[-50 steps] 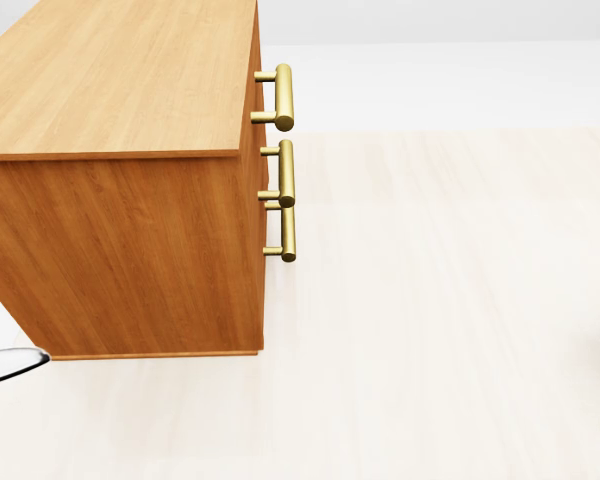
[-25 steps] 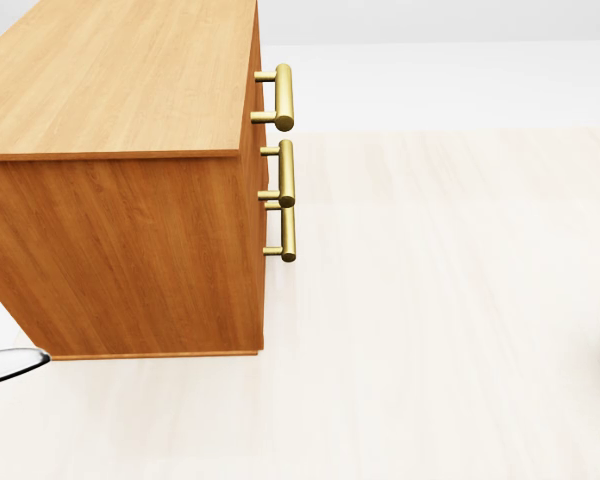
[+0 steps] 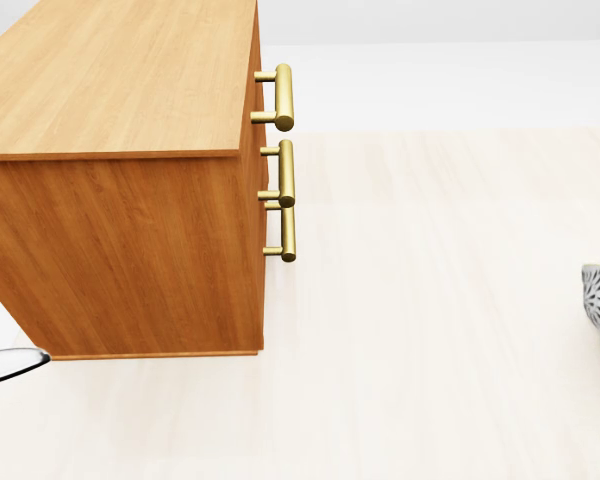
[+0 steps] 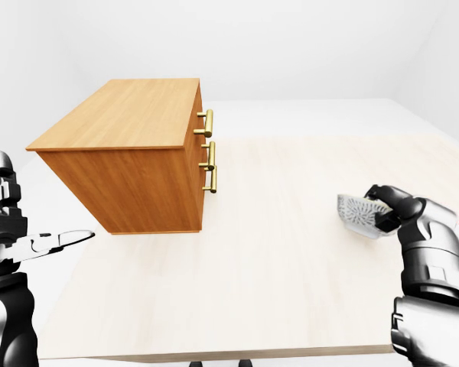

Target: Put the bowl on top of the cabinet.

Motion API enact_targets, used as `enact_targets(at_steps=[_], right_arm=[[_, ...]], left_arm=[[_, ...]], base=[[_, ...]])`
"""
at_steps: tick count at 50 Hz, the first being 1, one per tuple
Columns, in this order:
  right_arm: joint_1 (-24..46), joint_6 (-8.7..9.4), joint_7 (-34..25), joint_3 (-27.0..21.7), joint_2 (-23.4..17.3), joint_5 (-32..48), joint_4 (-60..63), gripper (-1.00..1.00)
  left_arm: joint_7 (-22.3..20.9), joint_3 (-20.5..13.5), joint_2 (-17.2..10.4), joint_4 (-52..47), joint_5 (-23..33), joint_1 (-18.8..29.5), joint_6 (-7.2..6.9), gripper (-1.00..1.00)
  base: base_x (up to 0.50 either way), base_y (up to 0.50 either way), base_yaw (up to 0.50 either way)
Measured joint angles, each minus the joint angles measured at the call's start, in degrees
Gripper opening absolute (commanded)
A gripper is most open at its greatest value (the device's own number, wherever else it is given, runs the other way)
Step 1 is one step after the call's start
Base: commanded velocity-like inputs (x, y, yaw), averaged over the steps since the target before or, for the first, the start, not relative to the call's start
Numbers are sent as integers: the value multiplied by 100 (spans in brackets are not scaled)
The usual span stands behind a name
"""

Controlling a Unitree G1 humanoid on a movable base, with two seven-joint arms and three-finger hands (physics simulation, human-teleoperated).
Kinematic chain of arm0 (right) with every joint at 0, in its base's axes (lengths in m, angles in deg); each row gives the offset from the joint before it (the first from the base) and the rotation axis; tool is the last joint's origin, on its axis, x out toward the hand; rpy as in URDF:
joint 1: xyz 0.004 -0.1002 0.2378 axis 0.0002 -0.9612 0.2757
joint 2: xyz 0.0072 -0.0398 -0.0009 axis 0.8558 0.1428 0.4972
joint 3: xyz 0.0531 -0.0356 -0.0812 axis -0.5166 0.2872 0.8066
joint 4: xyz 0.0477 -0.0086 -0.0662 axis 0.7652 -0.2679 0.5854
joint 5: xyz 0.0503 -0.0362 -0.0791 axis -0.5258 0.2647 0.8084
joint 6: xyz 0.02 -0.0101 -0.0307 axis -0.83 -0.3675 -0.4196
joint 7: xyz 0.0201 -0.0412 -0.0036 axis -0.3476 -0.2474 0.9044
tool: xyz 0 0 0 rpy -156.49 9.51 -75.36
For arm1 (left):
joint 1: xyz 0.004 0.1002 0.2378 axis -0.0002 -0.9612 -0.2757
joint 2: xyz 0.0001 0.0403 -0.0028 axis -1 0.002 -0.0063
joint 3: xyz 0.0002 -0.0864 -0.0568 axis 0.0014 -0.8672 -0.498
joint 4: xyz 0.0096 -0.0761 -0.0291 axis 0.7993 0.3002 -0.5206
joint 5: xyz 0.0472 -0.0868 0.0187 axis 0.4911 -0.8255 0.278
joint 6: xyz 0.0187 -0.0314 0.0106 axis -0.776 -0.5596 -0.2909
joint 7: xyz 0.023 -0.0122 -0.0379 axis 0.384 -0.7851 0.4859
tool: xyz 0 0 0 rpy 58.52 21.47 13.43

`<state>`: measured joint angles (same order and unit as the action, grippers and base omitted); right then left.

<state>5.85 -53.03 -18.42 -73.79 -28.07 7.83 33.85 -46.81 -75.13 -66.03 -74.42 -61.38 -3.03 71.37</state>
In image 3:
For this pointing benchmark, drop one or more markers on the wooden cabinet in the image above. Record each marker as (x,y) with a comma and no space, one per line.
(110,210)

